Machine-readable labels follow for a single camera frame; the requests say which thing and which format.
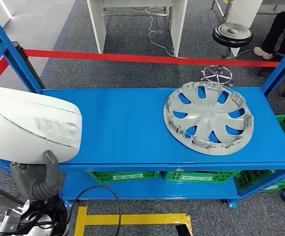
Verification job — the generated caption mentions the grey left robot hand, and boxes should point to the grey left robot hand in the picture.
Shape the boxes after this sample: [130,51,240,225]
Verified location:
[10,149,60,201]

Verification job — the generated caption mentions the white plastic car part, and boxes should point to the white plastic car part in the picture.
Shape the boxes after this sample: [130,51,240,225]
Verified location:
[0,85,83,165]

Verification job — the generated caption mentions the blue metal shelf rack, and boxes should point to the blue metal shelf rack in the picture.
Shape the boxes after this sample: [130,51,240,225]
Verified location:
[0,3,285,209]

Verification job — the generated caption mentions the yellow floor tape square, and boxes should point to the yellow floor tape square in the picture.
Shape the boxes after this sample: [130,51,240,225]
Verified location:
[74,206,193,236]

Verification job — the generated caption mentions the silver wheel hubcap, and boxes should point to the silver wheel hubcap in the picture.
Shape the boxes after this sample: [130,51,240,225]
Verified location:
[163,81,255,156]

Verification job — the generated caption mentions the black round stool chrome base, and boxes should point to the black round stool chrome base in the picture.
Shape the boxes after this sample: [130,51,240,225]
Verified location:
[201,22,253,87]

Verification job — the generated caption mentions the person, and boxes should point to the person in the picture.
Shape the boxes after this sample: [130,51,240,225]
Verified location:
[253,4,285,61]

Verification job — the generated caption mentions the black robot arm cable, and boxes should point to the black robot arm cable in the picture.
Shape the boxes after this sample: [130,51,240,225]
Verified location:
[63,185,121,236]

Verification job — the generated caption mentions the white floor cable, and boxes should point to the white floor cable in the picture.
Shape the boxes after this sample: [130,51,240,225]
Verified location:
[145,8,253,60]

